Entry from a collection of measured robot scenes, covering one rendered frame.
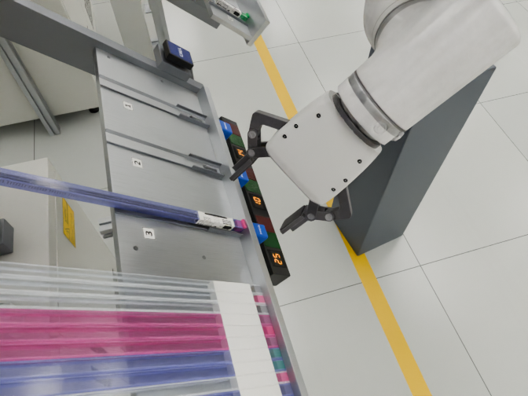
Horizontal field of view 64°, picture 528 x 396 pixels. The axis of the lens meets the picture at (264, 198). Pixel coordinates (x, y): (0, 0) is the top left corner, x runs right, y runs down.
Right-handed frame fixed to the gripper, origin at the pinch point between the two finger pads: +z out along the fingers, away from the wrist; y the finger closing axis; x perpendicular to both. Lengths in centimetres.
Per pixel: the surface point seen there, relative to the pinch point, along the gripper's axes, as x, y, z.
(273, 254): -7.2, -8.8, 9.6
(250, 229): -3.0, -2.6, 6.7
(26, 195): -8.4, 27.2, 40.0
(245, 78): -135, 28, 39
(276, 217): -80, -19, 45
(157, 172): -0.3, 11.9, 9.3
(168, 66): -19.6, 24.9, 6.6
